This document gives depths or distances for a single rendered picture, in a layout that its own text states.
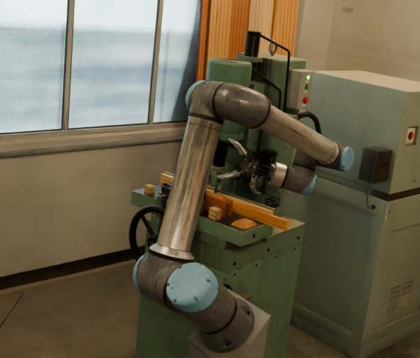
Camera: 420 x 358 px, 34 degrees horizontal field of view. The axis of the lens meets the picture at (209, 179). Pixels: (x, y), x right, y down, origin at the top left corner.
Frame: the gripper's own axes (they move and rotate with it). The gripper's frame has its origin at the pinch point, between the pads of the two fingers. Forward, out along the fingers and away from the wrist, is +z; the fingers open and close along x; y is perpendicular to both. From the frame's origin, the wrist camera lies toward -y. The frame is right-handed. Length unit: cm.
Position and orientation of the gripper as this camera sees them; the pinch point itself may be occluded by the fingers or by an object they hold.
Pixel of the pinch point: (221, 157)
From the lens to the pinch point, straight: 262.7
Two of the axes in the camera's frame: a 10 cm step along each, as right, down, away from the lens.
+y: 0.7, 0.4, -10.0
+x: -3.0, 9.5, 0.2
